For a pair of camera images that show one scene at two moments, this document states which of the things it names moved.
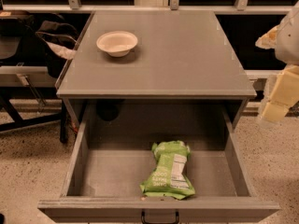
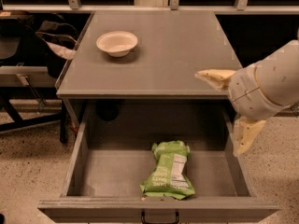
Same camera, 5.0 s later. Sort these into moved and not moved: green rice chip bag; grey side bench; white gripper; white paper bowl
Moved: white gripper
Not moved: grey side bench; green rice chip bag; white paper bowl
